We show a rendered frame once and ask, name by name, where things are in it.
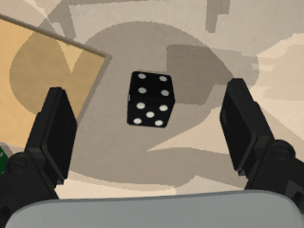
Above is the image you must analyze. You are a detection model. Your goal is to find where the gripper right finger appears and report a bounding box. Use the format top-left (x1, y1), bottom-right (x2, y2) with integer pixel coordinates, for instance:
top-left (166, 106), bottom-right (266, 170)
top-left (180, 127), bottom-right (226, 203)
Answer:
top-left (219, 78), bottom-right (304, 215)

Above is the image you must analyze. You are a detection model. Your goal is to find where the black die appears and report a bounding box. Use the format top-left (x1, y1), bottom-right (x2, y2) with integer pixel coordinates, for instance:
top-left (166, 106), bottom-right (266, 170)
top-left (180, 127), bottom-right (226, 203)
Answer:
top-left (127, 71), bottom-right (175, 128)

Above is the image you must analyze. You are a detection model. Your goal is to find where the tan flat mat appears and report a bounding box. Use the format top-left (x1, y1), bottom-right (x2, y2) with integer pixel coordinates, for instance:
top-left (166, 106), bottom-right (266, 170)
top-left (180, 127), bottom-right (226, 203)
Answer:
top-left (0, 15), bottom-right (105, 148)

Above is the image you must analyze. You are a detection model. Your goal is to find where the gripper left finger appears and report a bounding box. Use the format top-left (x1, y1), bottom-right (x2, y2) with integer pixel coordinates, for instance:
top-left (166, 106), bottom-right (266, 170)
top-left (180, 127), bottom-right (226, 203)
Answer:
top-left (0, 86), bottom-right (77, 228)

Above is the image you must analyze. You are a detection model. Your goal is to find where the green die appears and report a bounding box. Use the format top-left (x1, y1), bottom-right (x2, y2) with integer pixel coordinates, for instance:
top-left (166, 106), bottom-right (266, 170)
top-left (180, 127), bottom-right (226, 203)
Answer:
top-left (0, 146), bottom-right (8, 175)

